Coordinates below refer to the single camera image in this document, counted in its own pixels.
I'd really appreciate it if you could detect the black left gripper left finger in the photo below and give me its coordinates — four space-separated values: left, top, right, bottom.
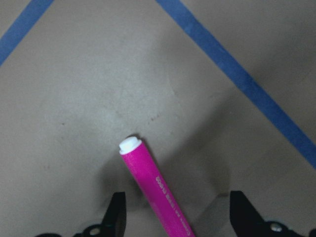
101 192 126 237

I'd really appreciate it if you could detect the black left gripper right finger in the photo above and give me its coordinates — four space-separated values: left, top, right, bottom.
230 191 264 237

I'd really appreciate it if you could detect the pink marker pen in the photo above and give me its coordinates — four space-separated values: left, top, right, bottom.
119 136 195 237

